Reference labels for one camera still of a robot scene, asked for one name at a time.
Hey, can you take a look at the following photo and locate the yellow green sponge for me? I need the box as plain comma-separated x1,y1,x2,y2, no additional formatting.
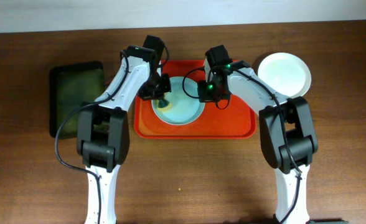
156,99,173,112

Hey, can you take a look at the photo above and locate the light blue plate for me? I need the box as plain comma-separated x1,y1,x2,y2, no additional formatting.
151,77,205,126

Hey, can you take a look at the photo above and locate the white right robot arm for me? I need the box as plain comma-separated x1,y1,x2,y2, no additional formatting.
198,45,318,224

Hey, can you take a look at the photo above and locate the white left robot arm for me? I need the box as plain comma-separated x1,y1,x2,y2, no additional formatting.
77,35,171,223

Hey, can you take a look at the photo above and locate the red plastic tray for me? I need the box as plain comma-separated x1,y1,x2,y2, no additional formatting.
134,60,256,139

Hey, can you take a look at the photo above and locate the dark green tray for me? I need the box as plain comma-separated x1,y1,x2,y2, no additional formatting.
49,61,105,138

